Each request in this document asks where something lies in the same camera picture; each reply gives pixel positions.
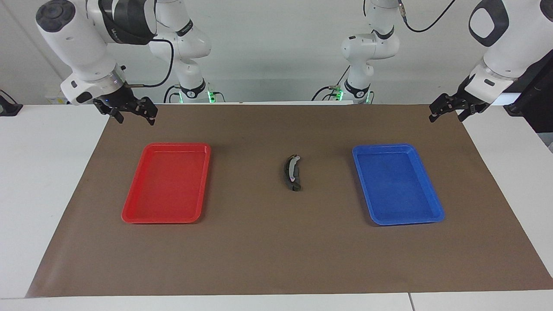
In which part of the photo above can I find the black monitor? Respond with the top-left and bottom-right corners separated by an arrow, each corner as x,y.
503,52 -> 553,134

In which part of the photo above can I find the red plastic tray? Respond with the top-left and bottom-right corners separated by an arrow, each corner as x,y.
121,143 -> 212,224

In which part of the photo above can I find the curved shiny-edged brake pad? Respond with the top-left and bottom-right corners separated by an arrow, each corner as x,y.
283,154 -> 302,192

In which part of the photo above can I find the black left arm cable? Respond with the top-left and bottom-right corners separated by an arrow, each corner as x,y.
397,0 -> 457,33

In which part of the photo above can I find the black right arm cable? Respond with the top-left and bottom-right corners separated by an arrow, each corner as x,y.
129,38 -> 175,88

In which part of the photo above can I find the brown paper table mat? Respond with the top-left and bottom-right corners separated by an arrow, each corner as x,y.
26,104 -> 553,298

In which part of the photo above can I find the black base cable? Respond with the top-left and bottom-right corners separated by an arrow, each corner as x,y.
312,65 -> 351,101
163,84 -> 182,104

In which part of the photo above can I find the black table clamp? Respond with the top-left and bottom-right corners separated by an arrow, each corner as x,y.
0,89 -> 23,117

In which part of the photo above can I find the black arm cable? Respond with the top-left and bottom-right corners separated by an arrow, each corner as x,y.
397,0 -> 457,33
129,38 -> 175,88

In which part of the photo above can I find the blue plastic tray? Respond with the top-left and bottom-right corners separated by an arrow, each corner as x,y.
352,144 -> 445,226

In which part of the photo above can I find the black left base cable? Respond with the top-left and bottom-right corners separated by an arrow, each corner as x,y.
312,65 -> 351,101

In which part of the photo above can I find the black right base cable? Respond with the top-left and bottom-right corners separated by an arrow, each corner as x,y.
163,84 -> 182,104

